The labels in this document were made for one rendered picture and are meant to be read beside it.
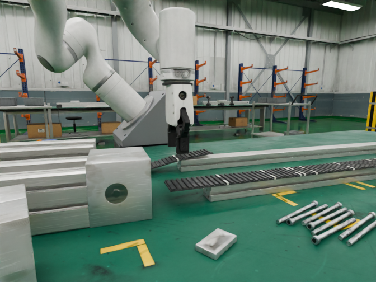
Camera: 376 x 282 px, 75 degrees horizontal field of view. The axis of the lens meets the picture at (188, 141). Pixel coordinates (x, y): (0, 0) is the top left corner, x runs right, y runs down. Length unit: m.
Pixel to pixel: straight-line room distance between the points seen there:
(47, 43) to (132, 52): 7.47
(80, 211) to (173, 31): 0.41
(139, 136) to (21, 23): 7.60
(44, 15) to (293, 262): 0.87
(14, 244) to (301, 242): 0.31
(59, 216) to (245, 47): 9.97
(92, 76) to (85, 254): 0.76
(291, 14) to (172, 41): 11.41
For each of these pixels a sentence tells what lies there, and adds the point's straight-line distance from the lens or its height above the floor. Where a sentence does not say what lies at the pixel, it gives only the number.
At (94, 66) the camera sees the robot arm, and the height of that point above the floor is 1.08.
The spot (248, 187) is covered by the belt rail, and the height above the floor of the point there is 0.80.
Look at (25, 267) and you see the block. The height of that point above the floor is 0.83.
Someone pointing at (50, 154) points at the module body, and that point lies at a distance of 0.56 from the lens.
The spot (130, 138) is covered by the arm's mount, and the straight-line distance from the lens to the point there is 0.96.
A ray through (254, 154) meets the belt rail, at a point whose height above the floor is 0.81.
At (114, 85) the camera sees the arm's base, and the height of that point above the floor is 1.01.
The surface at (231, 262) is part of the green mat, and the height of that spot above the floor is 0.78.
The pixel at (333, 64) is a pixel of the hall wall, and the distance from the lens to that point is 13.64.
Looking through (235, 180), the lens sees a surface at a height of 0.81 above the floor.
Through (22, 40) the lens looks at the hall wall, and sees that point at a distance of 8.33.
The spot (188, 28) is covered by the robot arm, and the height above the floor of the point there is 1.11.
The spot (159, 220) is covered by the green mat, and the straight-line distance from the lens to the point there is 0.39.
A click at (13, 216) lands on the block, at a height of 0.87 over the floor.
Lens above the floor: 0.96
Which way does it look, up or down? 10 degrees down
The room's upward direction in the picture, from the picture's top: straight up
